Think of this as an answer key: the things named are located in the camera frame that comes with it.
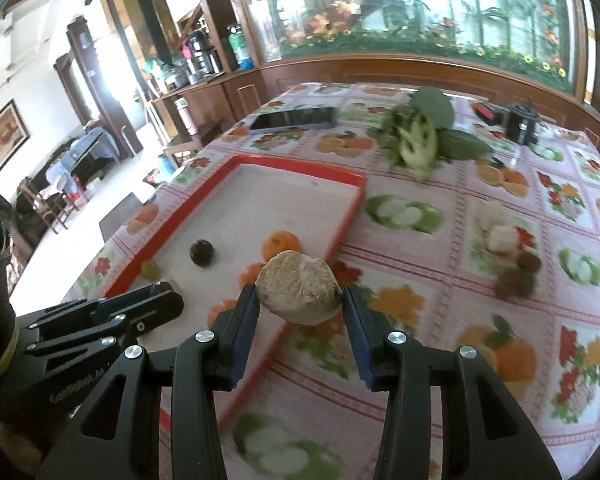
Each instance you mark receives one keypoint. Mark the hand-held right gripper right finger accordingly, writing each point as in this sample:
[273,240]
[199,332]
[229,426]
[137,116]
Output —
[355,340]

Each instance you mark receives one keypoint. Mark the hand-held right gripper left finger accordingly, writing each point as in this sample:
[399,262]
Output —
[245,330]

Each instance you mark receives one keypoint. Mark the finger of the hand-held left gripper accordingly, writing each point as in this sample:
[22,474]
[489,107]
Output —
[150,305]
[80,347]

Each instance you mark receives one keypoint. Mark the green grape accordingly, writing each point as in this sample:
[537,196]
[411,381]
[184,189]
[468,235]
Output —
[150,269]

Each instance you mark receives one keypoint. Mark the large beige vegetable chunk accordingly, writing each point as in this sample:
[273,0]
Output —
[300,285]

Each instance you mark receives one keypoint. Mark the dark round fruit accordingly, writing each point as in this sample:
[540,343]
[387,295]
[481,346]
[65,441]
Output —
[515,284]
[201,252]

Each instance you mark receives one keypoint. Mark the red rimmed white tray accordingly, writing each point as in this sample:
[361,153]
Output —
[280,195]

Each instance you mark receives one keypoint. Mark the wooden chair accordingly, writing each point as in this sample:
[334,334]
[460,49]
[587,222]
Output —
[50,202]

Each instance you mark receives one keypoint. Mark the floral plastic tablecloth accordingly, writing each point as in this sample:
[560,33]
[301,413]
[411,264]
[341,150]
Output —
[430,270]

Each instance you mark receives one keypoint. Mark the pale peeled chunk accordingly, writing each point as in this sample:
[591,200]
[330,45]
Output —
[505,239]

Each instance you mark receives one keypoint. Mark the red date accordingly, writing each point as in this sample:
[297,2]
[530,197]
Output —
[528,261]

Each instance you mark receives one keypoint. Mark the bok choy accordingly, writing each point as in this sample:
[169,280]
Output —
[420,135]

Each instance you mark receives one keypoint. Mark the dark smartphone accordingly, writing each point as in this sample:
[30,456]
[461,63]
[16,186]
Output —
[295,119]

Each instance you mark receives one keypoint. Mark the dark metal thermos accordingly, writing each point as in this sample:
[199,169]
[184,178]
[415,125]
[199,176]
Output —
[202,57]

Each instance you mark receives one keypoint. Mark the small red box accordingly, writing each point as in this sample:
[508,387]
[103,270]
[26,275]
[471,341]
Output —
[487,111]

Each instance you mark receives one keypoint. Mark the green plastic bottle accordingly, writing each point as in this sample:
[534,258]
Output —
[240,47]

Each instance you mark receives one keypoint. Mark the black cylindrical device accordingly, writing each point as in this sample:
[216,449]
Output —
[522,122]

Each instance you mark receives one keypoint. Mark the floral painted glass panel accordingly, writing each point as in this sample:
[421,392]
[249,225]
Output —
[405,5]

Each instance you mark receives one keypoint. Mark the framed wall painting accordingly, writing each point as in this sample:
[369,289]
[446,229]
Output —
[2,140]

